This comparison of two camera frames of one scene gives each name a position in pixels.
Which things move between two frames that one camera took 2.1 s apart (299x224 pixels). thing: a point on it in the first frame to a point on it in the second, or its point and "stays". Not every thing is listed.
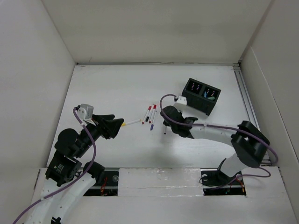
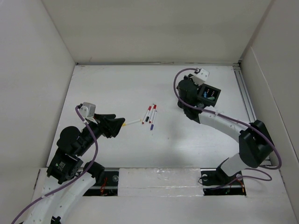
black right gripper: (166, 123) to (188, 77)
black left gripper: (108, 128) stays
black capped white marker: (149, 112) stays
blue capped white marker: (152, 126) stays
